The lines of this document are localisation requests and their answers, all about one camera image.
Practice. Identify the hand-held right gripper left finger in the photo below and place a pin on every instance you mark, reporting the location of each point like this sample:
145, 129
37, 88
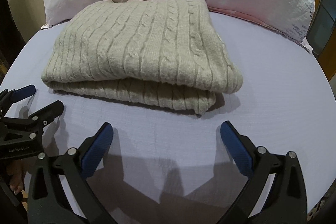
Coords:
96, 151

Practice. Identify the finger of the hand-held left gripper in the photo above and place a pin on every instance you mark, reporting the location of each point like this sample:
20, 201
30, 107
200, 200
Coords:
24, 91
51, 110

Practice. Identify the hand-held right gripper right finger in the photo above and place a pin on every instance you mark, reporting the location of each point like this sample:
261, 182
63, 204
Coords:
236, 151

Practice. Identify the person's left hand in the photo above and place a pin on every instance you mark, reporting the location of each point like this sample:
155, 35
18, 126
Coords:
15, 174

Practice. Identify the lavender bed sheet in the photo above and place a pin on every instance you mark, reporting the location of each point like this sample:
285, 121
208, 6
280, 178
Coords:
162, 134

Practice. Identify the wooden frame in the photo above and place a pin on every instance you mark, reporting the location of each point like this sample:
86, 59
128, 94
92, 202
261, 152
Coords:
320, 3

